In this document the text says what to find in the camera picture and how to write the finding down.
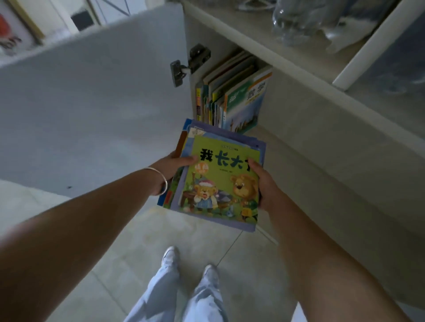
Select framed picture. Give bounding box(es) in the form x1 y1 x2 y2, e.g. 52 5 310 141
0 0 45 56

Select person's right hand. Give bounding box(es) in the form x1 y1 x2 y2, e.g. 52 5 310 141
247 158 286 213

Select person's left hand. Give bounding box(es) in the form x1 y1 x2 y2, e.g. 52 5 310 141
150 151 199 196

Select black box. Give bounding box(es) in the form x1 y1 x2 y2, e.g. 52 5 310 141
71 9 96 32

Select person's left forearm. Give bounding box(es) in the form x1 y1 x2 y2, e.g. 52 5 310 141
0 166 160 322

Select silver bracelet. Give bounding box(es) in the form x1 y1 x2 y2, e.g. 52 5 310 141
144 167 168 196

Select clear plastic bottle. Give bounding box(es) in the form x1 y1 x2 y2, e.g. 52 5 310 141
272 0 344 46

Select person's right forearm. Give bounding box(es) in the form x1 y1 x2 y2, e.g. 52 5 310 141
266 196 414 322

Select person's left white shoe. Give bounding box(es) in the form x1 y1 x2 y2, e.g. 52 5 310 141
161 246 180 270

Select metal door hinge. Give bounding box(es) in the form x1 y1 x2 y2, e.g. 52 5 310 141
170 43 212 88

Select white cabinet door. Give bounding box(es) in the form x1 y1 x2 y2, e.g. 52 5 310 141
0 3 197 199

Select green bear picture book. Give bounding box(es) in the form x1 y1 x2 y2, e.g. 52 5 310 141
178 134 261 223

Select blue book with orange spine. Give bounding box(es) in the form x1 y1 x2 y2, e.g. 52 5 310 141
157 118 194 209

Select white framed glass door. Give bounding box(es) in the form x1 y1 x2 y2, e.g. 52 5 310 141
332 0 425 141

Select light blue trousers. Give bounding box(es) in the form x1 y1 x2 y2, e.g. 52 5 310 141
124 265 230 322

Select beige wooden cabinet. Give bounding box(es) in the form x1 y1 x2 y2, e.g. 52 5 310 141
181 0 425 311

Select row of standing books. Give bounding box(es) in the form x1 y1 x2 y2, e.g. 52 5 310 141
195 48 274 134

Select purple picture book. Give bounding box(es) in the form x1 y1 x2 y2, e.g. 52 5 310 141
170 120 267 233

